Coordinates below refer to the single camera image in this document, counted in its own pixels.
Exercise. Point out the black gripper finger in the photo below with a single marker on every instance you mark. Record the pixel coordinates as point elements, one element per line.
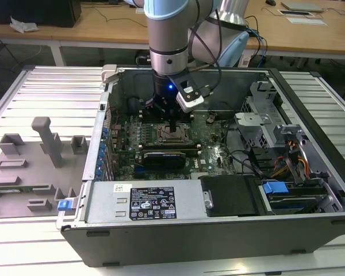
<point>172,126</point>

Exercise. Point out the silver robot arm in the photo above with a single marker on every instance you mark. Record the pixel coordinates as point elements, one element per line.
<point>166,31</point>

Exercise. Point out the CPU socket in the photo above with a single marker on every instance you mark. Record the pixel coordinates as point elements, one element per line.
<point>161,126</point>

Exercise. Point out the black RAM slot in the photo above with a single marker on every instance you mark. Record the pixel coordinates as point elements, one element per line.
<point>146,119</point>
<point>194,151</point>
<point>146,111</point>
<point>146,114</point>
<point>169,144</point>
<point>169,147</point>

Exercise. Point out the blue slot retainer clip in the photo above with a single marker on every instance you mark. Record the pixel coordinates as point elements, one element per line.
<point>102,147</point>
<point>100,161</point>
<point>105,132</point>
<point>98,172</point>

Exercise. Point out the black graphics card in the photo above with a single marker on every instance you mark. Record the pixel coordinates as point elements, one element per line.
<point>164,161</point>

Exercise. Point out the green motherboard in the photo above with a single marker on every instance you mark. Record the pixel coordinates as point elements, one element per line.
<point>218,155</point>

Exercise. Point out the silver ribbed heat sink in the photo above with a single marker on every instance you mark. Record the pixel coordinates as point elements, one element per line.
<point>200,176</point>

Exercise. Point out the wooden desk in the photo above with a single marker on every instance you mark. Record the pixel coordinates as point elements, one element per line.
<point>109,31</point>

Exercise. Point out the white paper sheet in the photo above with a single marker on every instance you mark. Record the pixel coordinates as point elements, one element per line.
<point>306,21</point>
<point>139,11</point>

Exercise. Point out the black plastic shroud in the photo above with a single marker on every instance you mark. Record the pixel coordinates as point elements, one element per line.
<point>233,195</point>

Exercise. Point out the silver power supply unit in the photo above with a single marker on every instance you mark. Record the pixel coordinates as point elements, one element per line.
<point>103,201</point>

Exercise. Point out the black open PC case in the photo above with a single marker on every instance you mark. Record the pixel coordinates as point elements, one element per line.
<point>189,244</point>

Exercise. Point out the hard disk in blue carrier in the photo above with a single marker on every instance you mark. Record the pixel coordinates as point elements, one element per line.
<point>274,189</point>

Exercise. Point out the blue case latch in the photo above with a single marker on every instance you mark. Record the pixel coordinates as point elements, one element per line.
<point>63,205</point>

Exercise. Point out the black computer mouse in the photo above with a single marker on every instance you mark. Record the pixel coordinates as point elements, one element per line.
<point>270,2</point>

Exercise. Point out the grey parts rack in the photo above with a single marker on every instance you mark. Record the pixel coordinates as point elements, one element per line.
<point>31,172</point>

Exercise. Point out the black box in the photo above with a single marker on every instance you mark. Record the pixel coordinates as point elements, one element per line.
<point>31,11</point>

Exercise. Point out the white crumpled paper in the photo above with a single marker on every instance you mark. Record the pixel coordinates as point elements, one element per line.
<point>23,26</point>

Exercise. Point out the black framed white strip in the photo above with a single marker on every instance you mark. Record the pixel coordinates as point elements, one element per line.
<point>296,12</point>

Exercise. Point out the grey laptop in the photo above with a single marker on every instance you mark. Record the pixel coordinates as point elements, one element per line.
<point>302,6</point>

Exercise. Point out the green RAM stick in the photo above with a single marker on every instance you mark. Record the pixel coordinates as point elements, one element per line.
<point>17,189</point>

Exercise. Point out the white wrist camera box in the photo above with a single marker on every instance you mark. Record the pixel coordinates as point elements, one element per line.
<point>191,102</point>

